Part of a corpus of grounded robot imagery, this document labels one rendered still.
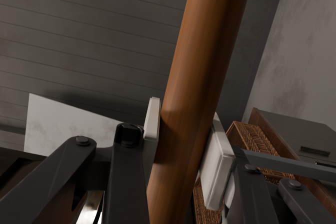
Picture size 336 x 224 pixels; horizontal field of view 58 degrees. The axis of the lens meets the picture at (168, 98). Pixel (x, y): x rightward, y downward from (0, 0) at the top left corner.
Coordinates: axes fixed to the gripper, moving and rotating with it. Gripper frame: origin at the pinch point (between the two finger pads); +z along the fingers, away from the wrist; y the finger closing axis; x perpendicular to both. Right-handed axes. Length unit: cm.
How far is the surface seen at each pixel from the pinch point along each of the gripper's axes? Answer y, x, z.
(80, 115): -79, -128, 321
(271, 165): 44, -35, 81
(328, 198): 61, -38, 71
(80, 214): -21, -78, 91
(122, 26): -55, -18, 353
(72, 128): -87, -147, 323
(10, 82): -179, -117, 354
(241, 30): 85, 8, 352
